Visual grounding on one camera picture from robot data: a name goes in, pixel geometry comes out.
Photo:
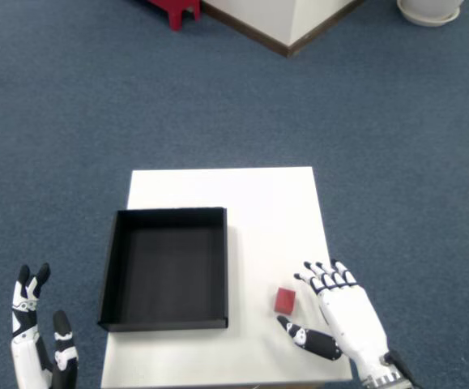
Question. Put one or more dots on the red plastic stool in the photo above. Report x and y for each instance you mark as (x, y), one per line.
(177, 12)

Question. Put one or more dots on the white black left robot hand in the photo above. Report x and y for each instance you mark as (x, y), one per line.
(25, 356)

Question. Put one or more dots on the black open box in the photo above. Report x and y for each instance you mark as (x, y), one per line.
(167, 275)

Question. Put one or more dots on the white plant pot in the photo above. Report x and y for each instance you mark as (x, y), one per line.
(428, 4)

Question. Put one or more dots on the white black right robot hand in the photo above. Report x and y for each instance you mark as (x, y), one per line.
(351, 316)

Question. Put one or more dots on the red cube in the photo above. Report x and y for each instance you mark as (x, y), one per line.
(284, 301)

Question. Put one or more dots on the white pot saucer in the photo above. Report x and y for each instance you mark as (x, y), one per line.
(428, 21)

